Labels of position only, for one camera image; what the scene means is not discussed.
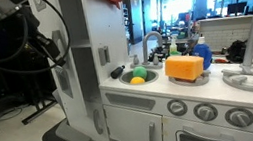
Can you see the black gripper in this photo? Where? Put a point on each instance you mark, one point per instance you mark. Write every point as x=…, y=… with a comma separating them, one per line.
x=16, y=33

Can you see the white cabinet door with dispenser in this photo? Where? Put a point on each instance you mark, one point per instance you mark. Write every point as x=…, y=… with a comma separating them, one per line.
x=63, y=85

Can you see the green plush ball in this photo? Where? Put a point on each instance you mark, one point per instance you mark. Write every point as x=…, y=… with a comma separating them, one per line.
x=140, y=72

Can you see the orange sponge block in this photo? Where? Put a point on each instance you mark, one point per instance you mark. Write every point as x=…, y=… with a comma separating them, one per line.
x=184, y=66

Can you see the small white fridge door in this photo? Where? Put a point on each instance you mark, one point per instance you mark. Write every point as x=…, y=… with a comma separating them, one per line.
x=88, y=133

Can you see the white under-sink cabinet door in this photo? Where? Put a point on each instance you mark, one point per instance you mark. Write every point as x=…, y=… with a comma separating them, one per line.
x=131, y=127

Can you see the white oven door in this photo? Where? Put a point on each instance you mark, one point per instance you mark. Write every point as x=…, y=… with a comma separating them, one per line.
x=172, y=131

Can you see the black metal stand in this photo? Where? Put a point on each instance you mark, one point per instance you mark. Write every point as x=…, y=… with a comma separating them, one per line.
x=39, y=110

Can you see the black cylinder shaker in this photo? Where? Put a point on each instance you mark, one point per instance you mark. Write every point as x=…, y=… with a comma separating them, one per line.
x=117, y=71

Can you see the yellow ball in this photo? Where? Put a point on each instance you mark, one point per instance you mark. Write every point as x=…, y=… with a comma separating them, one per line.
x=137, y=80

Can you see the grey toy faucet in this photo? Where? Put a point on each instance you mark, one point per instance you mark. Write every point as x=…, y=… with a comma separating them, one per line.
x=145, y=44

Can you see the grey round sink basin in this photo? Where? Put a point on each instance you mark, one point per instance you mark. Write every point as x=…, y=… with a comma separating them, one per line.
x=152, y=75

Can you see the clear spray bottle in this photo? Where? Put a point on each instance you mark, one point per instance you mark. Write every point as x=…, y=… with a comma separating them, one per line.
x=173, y=46

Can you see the grey stove knob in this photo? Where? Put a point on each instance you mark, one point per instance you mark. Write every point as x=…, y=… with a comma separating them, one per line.
x=205, y=111
x=177, y=106
x=239, y=117

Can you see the blue bottle with white cap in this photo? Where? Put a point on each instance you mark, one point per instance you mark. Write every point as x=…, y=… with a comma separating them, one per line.
x=203, y=54

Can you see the white toy play kitchen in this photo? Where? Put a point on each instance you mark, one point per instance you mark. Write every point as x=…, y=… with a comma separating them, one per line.
x=217, y=89

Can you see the white brick pattern counter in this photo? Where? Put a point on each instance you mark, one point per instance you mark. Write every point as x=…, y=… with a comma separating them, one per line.
x=225, y=33

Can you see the black bag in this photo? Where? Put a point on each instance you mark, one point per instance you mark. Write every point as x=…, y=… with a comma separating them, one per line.
x=235, y=51

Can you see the black computer monitor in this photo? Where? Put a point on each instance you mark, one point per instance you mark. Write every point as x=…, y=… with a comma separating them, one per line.
x=237, y=8

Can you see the grey toy wall phone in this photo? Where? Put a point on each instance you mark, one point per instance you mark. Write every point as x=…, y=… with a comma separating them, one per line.
x=104, y=55

